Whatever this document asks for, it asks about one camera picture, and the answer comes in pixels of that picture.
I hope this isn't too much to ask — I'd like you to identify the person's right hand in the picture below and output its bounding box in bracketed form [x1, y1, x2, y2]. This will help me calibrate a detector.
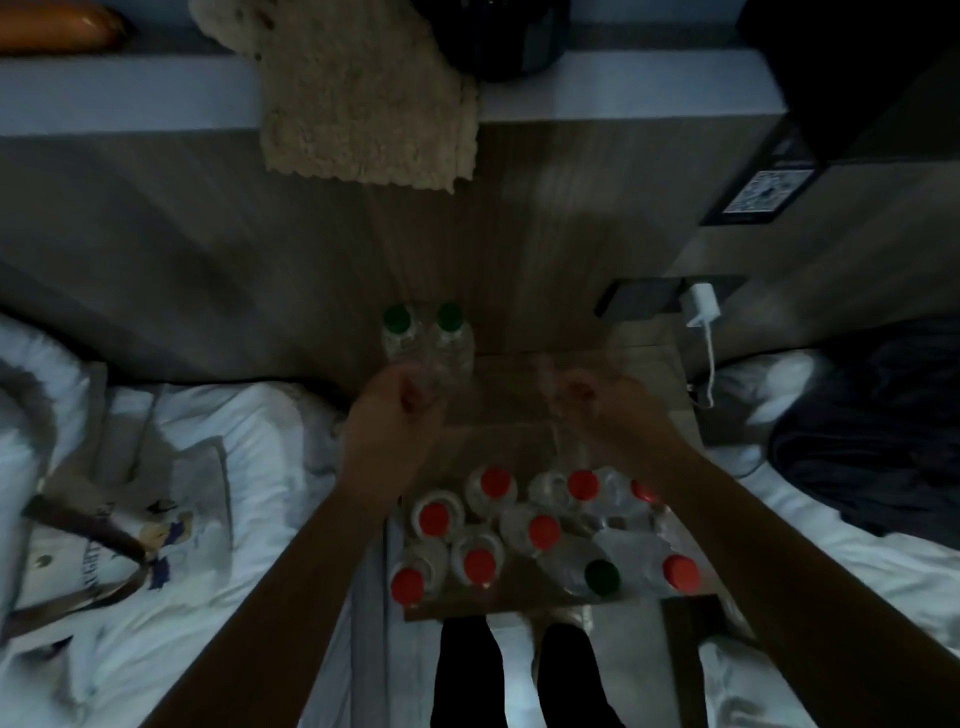
[538, 358, 695, 470]

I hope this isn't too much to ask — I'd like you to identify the person's left hand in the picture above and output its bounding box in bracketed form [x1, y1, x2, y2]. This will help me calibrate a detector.
[339, 363, 451, 498]

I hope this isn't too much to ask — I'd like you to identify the person's left forearm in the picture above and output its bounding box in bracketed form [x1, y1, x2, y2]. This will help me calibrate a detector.
[138, 474, 423, 728]

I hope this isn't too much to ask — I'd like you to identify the person's right forearm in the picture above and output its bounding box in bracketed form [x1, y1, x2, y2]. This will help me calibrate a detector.
[641, 441, 960, 728]

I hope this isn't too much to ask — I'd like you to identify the green-capped clear water bottle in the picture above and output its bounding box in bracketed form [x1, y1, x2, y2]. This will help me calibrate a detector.
[379, 303, 427, 376]
[426, 300, 477, 395]
[538, 534, 624, 600]

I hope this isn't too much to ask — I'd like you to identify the wooden bedside table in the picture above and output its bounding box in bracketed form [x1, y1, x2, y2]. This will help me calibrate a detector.
[386, 348, 721, 624]

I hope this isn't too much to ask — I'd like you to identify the white charger plug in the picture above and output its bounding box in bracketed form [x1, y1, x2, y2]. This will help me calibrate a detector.
[681, 282, 723, 330]

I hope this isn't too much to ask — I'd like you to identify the cluster of red-capped water bottles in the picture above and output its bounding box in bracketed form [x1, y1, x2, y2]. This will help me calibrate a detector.
[387, 463, 703, 609]

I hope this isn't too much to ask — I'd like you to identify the white bed duvet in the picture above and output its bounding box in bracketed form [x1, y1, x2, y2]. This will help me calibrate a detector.
[697, 420, 960, 728]
[0, 313, 391, 728]

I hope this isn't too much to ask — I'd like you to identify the white pillow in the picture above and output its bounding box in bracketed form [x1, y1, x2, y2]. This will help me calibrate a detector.
[716, 348, 834, 451]

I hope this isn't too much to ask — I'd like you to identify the person's right leg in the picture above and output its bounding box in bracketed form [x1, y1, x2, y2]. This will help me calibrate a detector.
[534, 609, 627, 728]

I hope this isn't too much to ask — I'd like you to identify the person's leg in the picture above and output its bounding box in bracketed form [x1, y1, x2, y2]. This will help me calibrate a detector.
[429, 616, 520, 728]
[534, 609, 627, 728]

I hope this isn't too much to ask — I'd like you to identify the person's left leg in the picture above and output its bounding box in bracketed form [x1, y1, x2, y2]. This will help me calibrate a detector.
[429, 616, 520, 728]

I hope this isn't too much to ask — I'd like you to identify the beige knitted cloth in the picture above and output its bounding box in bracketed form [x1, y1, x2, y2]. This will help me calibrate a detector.
[187, 0, 481, 195]

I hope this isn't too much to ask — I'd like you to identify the dark grey garment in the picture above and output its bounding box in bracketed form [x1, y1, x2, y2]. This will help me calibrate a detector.
[766, 313, 960, 552]

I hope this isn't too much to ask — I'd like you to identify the white printed tote bag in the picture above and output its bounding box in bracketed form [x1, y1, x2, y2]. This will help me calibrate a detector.
[0, 358, 235, 654]

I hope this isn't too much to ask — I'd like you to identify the black round object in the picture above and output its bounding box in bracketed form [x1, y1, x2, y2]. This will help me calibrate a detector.
[416, 0, 573, 82]

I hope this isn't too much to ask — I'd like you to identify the white headboard ledge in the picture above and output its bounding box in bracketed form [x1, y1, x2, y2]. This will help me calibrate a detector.
[0, 51, 787, 138]

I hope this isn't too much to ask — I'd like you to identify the orange cylindrical object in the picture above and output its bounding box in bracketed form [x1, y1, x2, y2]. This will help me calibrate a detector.
[0, 3, 127, 55]

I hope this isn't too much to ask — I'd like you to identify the black wall socket panel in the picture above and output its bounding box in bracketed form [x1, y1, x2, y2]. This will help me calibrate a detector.
[594, 275, 749, 325]

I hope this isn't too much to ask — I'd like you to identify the white charger cable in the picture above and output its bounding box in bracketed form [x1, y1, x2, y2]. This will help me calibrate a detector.
[688, 322, 720, 411]

